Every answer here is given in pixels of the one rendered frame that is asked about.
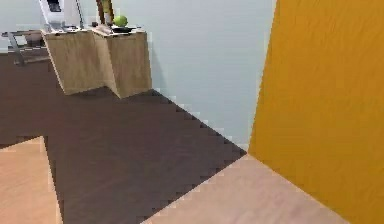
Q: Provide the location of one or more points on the light wood counter cabinet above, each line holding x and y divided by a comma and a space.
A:
100, 63

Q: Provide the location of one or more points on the black plate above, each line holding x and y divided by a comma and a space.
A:
122, 29

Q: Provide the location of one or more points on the green apple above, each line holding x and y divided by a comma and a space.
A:
120, 21

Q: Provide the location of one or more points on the white coffee machine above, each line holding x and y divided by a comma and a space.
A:
59, 13

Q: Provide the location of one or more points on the grey metal frame table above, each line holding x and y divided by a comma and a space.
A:
20, 45

